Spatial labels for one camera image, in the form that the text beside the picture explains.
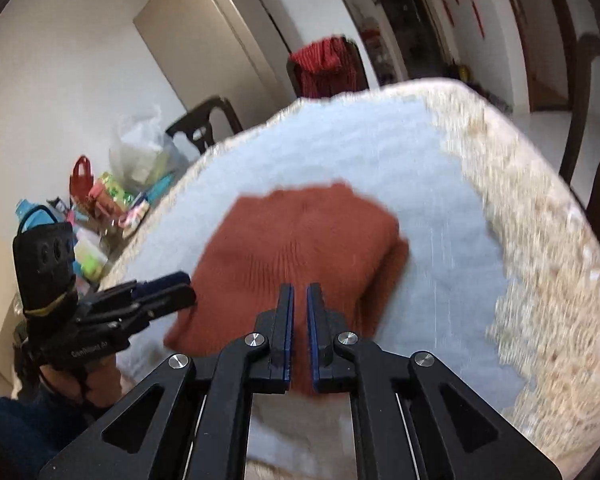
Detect white plastic bag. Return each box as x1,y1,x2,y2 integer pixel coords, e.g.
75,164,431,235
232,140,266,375
109,105,191,193

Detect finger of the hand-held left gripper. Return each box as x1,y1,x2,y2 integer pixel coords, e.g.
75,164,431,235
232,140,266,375
92,271,192,306
80,284,198,336

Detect colourful toys on floor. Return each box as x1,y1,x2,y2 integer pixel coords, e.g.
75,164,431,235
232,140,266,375
445,62,511,111

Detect light blue cloth mat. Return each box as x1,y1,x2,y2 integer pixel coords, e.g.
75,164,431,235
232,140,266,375
115,95,528,461

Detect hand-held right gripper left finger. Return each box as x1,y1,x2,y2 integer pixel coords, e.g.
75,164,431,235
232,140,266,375
37,282,296,480

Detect rust orange knit sweater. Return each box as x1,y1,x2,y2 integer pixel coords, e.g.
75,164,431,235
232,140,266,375
164,182,411,396

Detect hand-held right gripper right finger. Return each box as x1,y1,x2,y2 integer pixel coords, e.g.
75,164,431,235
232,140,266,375
306,282,565,480

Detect red shopping bag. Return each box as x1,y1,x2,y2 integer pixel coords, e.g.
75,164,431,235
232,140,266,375
69,155,101,206

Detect brown wooden door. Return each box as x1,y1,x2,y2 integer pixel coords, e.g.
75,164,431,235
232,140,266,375
495,0,581,113

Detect beige cabinet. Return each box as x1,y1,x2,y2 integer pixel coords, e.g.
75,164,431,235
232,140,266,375
132,0,301,111

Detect person's left forearm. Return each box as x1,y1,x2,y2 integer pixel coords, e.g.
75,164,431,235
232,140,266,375
0,387,111,480

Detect dark wooden chair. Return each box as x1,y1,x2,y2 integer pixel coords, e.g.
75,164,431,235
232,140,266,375
557,32,600,246
165,96,244,156

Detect pile of colourful snack packets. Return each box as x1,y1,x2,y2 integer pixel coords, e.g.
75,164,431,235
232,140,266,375
45,170,178,281

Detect person's left hand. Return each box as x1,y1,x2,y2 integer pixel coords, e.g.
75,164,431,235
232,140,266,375
40,352,123,411

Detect red garment on chair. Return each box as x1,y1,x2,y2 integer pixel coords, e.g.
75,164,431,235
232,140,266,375
287,35,371,101

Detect beige lace tablecloth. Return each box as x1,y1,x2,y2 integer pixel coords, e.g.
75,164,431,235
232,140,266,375
97,77,600,480

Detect dark display shelf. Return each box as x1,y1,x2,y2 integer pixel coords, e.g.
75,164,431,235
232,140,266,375
360,0,448,86

